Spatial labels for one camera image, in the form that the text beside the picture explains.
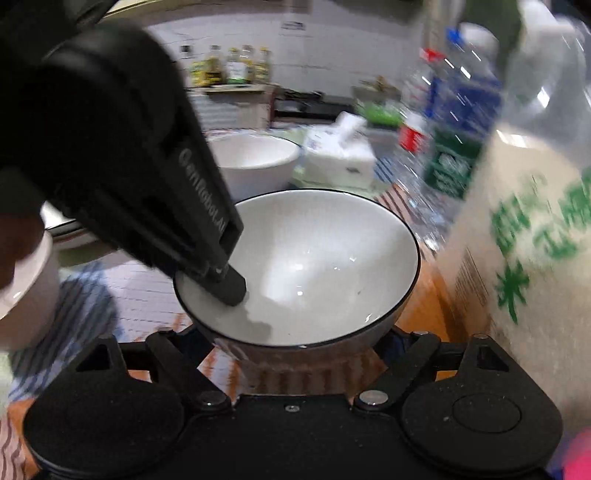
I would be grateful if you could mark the red label water bottle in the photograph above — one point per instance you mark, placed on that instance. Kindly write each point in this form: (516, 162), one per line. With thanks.
(413, 134)

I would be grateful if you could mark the yellow seasoning packet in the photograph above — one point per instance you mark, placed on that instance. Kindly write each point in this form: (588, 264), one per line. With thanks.
(199, 74)

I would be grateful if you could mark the green label water bottle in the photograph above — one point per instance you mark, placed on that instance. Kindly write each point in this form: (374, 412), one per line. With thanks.
(450, 166)

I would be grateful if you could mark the green plastic basket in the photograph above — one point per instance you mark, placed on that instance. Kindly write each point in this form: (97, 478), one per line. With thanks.
(378, 113)

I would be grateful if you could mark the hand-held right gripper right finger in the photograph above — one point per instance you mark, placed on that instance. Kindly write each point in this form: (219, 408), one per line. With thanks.
(406, 364)

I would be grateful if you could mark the pink plastic item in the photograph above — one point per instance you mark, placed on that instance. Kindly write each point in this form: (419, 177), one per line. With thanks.
(577, 457)

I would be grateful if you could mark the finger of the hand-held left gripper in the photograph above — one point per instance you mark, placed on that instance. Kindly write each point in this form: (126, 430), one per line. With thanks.
(228, 288)

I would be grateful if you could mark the cooking oil bottle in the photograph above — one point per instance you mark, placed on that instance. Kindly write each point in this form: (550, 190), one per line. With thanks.
(263, 63)

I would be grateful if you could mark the white tissue box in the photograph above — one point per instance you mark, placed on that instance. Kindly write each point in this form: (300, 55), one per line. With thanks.
(337, 161)

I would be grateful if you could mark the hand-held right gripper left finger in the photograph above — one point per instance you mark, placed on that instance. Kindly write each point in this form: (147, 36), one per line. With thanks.
(171, 355)

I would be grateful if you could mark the striped patchwork counter cloth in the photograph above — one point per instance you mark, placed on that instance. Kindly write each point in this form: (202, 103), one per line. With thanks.
(231, 110)

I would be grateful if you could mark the white rice bag green print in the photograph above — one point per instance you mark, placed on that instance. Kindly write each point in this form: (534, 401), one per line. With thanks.
(531, 230)

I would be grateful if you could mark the blue label water bottle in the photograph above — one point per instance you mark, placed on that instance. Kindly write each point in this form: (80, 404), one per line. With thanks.
(445, 97)

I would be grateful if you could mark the checkered colourful tablecloth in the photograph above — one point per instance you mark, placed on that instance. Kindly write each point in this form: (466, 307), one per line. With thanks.
(138, 295)

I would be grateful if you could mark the white sun print plate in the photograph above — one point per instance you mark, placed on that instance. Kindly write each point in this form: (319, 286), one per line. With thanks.
(69, 237)

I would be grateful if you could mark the black gas stove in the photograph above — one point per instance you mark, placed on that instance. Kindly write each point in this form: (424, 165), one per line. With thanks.
(304, 106)

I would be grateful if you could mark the white bowl with dark rim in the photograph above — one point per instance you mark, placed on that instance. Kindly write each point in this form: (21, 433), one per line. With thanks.
(32, 286)
(314, 258)
(254, 161)

